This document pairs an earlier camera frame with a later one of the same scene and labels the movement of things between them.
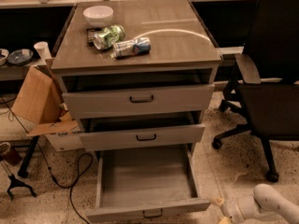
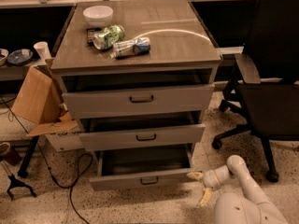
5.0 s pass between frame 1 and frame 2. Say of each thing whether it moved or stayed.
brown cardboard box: stayed
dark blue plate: stayed
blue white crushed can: stayed
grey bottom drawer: moved
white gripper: moved
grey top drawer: stayed
